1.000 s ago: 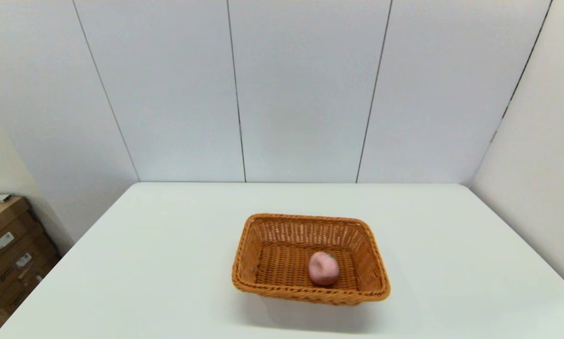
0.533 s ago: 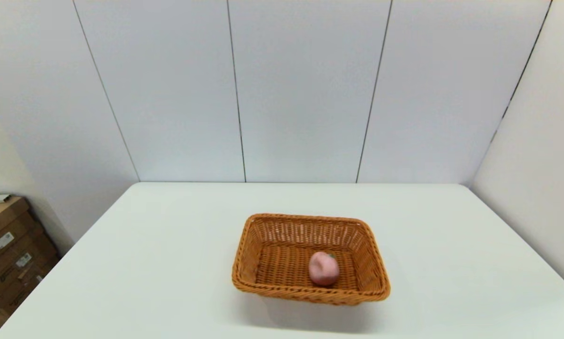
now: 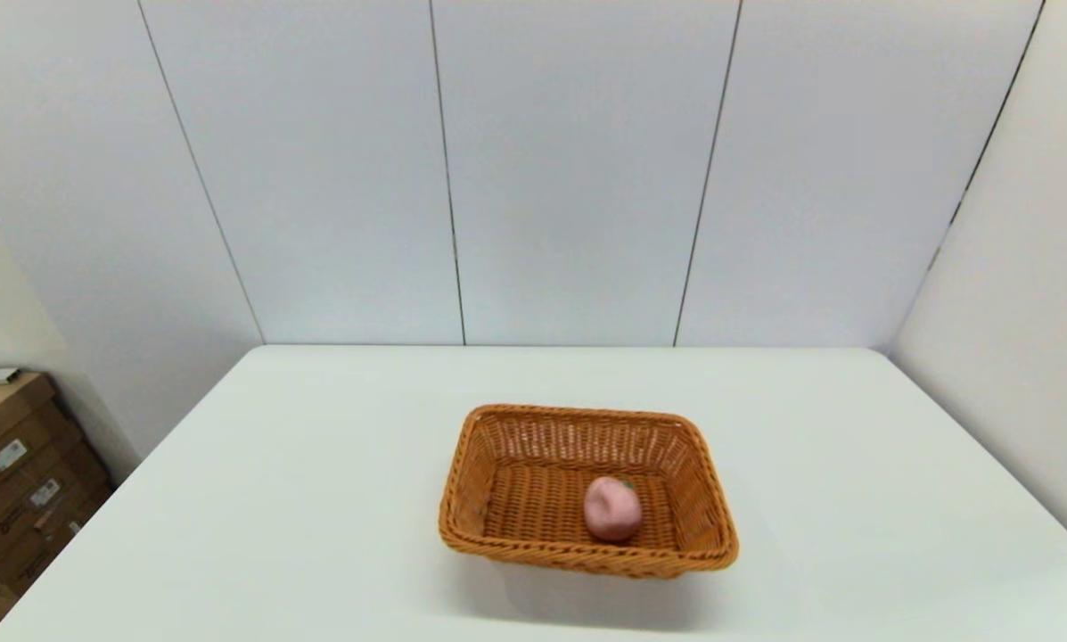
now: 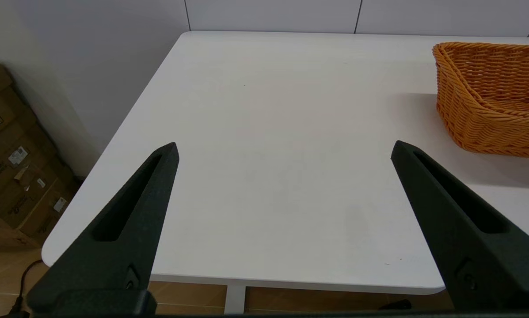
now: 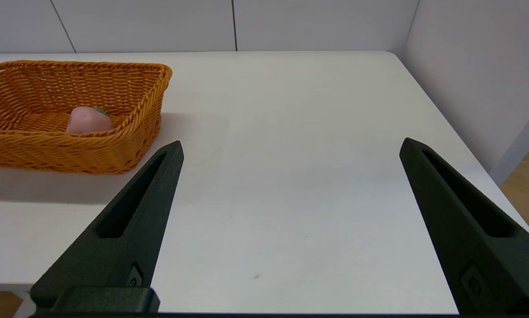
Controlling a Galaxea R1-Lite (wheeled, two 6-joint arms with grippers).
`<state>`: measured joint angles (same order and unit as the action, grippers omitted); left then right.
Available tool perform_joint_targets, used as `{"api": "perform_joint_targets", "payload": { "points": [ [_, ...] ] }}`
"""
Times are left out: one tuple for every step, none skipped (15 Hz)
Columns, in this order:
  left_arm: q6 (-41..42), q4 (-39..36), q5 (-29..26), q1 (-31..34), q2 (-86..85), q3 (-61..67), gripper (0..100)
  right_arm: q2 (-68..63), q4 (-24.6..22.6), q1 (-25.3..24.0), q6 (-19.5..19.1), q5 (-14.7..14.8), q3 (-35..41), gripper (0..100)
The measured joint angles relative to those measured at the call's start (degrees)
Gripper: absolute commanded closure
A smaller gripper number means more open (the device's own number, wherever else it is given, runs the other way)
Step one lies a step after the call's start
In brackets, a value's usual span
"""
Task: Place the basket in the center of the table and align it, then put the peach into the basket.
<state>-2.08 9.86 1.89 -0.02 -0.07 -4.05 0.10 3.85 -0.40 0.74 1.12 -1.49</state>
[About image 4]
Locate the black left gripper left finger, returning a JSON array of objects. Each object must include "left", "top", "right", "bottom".
[{"left": 26, "top": 142, "right": 180, "bottom": 310}]

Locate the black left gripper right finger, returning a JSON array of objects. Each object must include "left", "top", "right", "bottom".
[{"left": 390, "top": 140, "right": 529, "bottom": 312}]

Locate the orange woven wicker basket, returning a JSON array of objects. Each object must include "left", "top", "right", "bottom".
[{"left": 432, "top": 42, "right": 529, "bottom": 159}]

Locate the white table leg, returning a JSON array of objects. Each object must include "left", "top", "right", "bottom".
[{"left": 224, "top": 285, "right": 247, "bottom": 315}]

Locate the black cable with plug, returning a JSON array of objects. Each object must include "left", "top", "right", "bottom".
[{"left": 0, "top": 260, "right": 43, "bottom": 318}]

